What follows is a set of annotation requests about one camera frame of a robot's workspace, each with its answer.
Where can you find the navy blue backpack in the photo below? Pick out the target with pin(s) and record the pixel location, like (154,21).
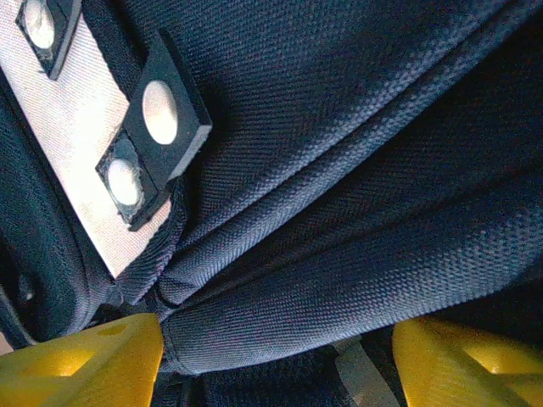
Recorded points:
(339,169)

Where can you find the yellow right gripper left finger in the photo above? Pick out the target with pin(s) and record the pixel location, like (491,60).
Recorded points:
(85,373)

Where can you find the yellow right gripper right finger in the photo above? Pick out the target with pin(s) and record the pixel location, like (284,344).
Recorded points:
(466,373)

